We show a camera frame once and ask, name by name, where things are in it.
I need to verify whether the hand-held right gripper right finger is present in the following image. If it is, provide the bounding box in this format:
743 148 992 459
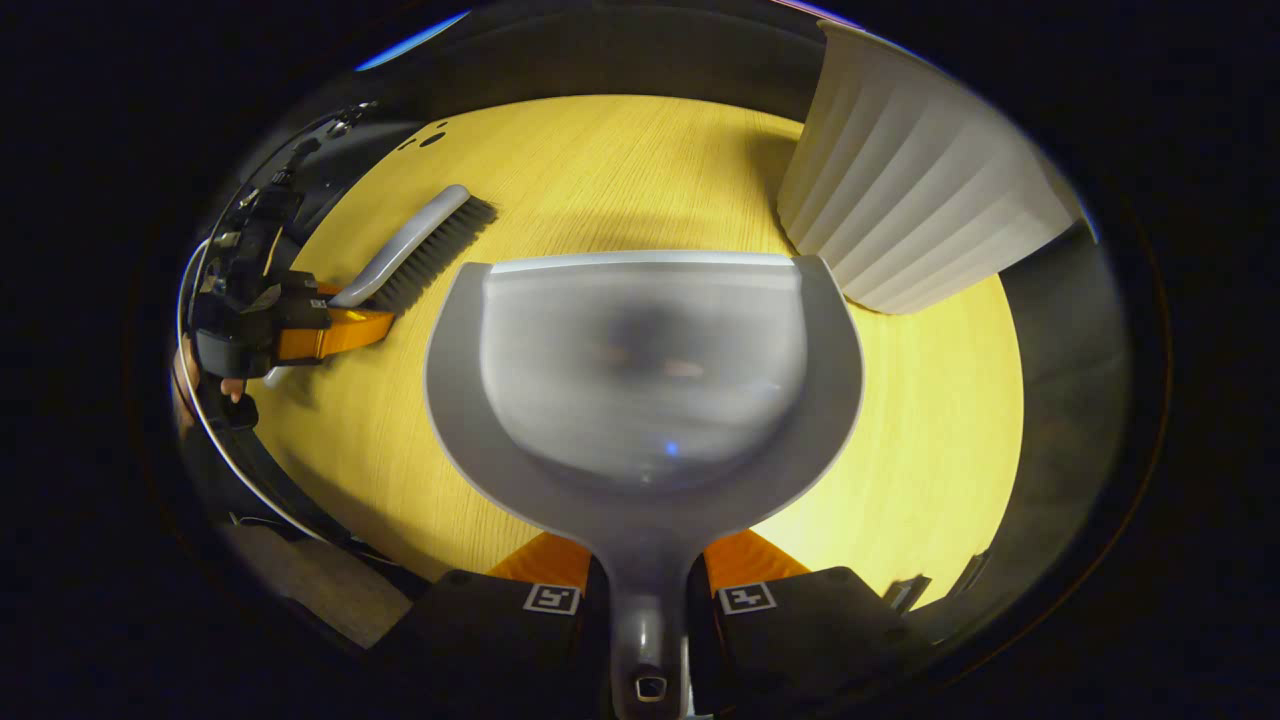
688 529 917 717

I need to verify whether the small grey broom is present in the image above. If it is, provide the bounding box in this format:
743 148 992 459
262 184 499 389

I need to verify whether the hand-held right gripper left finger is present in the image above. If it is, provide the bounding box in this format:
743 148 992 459
373 531 614 720

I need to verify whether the white ribbed garbage bin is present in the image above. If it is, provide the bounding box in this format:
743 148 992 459
777 20 1089 317

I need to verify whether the grey plastic dustpan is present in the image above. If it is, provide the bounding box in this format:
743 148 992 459
425 250 866 720

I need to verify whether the white cable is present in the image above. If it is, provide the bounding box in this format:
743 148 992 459
176 238 336 546

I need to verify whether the black backdrop cloth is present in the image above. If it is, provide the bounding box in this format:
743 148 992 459
170 0 1136 641

